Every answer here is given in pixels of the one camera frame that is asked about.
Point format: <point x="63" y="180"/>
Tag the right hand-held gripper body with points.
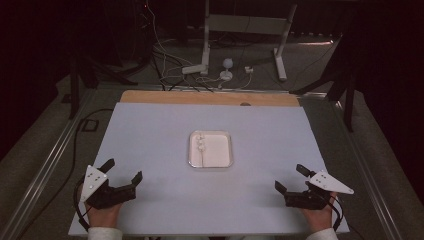
<point x="326" y="182"/>

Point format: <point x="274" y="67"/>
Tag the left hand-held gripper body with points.
<point x="93" y="181"/>

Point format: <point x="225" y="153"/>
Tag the thin wooden skewer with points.
<point x="202" y="159"/>

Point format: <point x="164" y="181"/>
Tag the small white marshmallow piece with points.
<point x="199" y="136"/>
<point x="201" y="145"/>
<point x="202" y="150"/>

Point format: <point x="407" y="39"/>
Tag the white square tray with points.
<point x="218" y="150"/>

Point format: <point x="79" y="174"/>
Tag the person's left hand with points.
<point x="103" y="217"/>

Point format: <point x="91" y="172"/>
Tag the person's right hand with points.
<point x="320" y="219"/>

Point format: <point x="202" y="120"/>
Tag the black square floor socket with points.
<point x="90" y="125"/>

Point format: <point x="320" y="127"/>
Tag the white table cover sheet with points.
<point x="160" y="133"/>

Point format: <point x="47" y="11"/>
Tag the black tripod stand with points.
<point x="74" y="86"/>
<point x="348" y="100"/>

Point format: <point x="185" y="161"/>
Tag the small white plug adapter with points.
<point x="248" y="69"/>

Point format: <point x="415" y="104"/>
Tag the white power strip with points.
<point x="193" y="69"/>

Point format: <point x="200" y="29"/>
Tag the white round webcam on base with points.
<point x="227" y="63"/>

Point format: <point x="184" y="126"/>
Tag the white metal stand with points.
<point x="246" y="24"/>

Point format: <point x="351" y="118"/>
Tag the metal floor rail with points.
<point x="43" y="170"/>
<point x="370" y="173"/>

